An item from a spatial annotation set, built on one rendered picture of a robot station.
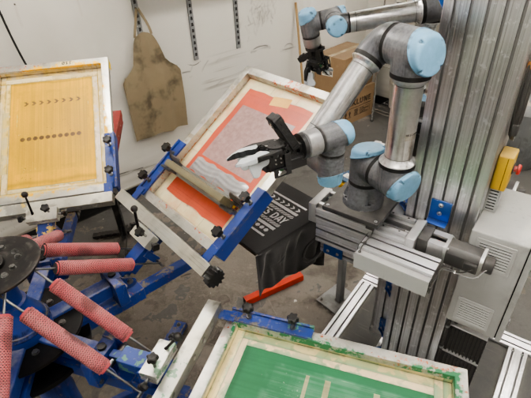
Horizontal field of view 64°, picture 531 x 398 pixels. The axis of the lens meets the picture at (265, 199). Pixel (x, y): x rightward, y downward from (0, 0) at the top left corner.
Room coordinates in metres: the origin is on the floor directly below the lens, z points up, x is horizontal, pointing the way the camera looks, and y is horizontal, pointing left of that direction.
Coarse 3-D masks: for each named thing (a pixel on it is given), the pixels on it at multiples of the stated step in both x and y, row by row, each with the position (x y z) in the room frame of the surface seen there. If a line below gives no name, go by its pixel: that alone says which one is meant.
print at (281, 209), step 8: (280, 200) 1.77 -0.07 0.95; (288, 200) 1.77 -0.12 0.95; (272, 208) 1.70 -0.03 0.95; (280, 208) 1.70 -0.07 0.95; (288, 208) 1.70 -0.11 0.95; (296, 208) 1.69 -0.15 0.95; (304, 208) 1.69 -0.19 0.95; (264, 216) 1.64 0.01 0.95; (272, 216) 1.64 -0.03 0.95; (280, 216) 1.64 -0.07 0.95; (288, 216) 1.63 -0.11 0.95; (256, 224) 1.58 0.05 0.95; (264, 224) 1.58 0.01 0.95; (272, 224) 1.58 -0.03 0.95; (280, 224) 1.57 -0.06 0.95; (256, 232) 1.53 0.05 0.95; (264, 232) 1.52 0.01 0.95
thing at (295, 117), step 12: (276, 108) 1.75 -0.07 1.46; (288, 108) 1.71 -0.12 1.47; (300, 108) 1.68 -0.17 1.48; (264, 120) 1.71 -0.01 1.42; (288, 120) 1.65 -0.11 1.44; (300, 120) 1.62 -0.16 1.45; (264, 132) 1.65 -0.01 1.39; (228, 168) 1.56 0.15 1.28; (240, 168) 1.53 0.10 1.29; (240, 180) 1.47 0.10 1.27; (252, 180) 1.45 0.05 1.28; (204, 204) 1.44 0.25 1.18; (216, 204) 1.42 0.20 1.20; (204, 216) 1.38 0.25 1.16; (216, 216) 1.36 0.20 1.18; (228, 216) 1.34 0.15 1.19
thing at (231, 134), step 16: (256, 96) 1.87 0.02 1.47; (240, 112) 1.83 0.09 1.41; (256, 112) 1.78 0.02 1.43; (224, 128) 1.78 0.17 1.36; (240, 128) 1.74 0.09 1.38; (256, 128) 1.69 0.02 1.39; (208, 144) 1.74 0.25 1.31; (224, 144) 1.69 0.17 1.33; (240, 144) 1.65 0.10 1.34; (192, 160) 1.69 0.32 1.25; (208, 160) 1.65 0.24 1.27; (224, 160) 1.61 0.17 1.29; (176, 192) 1.57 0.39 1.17; (192, 192) 1.53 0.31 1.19
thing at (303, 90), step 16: (240, 80) 1.97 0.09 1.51; (256, 80) 1.97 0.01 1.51; (272, 80) 1.87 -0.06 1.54; (288, 80) 1.82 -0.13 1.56; (224, 96) 1.92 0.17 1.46; (304, 96) 1.72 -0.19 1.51; (320, 96) 1.64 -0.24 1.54; (208, 112) 1.88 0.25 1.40; (208, 128) 1.83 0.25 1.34; (192, 144) 1.77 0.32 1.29; (160, 176) 1.65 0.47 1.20; (272, 176) 1.38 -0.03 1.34; (272, 192) 1.35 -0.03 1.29; (160, 208) 1.48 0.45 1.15; (192, 224) 1.35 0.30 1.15; (208, 240) 1.24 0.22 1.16
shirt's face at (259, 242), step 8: (280, 184) 1.92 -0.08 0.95; (280, 192) 1.85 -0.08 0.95; (288, 192) 1.84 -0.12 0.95; (296, 192) 1.84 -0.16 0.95; (296, 200) 1.77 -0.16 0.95; (304, 200) 1.76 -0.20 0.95; (296, 216) 1.63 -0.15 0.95; (304, 216) 1.63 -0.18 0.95; (288, 224) 1.57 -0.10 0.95; (296, 224) 1.57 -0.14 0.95; (248, 232) 1.53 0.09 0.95; (272, 232) 1.52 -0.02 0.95; (280, 232) 1.52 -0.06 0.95; (288, 232) 1.51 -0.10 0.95; (248, 240) 1.47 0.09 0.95; (256, 240) 1.47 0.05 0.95; (264, 240) 1.47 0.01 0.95; (272, 240) 1.46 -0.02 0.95; (248, 248) 1.42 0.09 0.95; (256, 248) 1.42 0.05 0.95; (264, 248) 1.41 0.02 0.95
